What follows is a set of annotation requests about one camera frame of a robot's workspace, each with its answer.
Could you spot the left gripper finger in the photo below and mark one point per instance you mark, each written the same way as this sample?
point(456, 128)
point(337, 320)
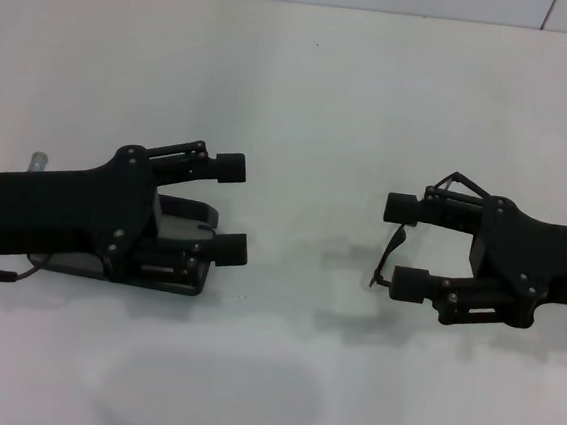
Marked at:
point(232, 250)
point(230, 168)

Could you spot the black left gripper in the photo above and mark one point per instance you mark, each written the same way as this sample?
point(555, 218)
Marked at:
point(52, 210)

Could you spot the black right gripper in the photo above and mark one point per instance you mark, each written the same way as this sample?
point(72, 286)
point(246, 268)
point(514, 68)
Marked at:
point(545, 263)

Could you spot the black glasses case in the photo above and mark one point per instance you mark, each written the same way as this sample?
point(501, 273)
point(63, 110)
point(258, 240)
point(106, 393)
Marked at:
point(182, 225)

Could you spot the black thin-framed glasses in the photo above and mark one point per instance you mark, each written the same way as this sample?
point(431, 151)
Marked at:
point(458, 176)

